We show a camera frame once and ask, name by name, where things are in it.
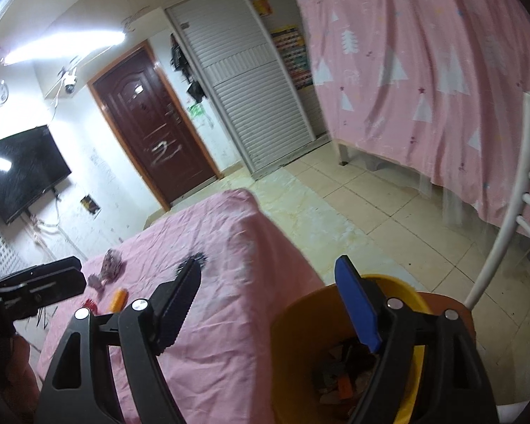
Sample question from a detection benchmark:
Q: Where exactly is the pink tree-print curtain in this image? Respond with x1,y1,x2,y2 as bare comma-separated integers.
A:
297,0,530,226

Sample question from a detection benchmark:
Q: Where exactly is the yellow wall sticker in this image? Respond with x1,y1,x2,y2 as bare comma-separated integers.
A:
253,0,273,17

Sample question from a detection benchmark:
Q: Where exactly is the white louvered wardrobe door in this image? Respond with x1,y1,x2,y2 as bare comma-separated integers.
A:
167,0,316,179

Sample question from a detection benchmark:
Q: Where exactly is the crumpled silver dotted wrapper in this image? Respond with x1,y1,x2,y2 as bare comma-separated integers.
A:
87,249,124,292

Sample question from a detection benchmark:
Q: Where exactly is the fluorescent ceiling light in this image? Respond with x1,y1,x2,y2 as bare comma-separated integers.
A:
1,30,125,66

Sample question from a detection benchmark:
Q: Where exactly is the white security camera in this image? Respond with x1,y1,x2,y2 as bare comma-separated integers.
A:
61,69,77,95

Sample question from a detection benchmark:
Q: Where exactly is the white metal chair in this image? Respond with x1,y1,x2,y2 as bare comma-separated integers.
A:
463,92,530,310

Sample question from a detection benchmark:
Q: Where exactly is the colourful wall chart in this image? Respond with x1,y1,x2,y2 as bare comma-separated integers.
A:
271,25,313,90

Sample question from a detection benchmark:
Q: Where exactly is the black hanging bag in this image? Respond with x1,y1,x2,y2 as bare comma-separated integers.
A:
187,81,206,104

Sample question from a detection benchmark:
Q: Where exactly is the dark red wooden door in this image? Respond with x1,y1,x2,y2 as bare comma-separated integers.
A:
88,41,222,212

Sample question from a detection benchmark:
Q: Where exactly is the pink bed sheet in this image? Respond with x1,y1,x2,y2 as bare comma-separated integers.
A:
38,189,323,423

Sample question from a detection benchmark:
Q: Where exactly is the black wall television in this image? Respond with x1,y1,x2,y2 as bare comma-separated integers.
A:
0,125,71,224

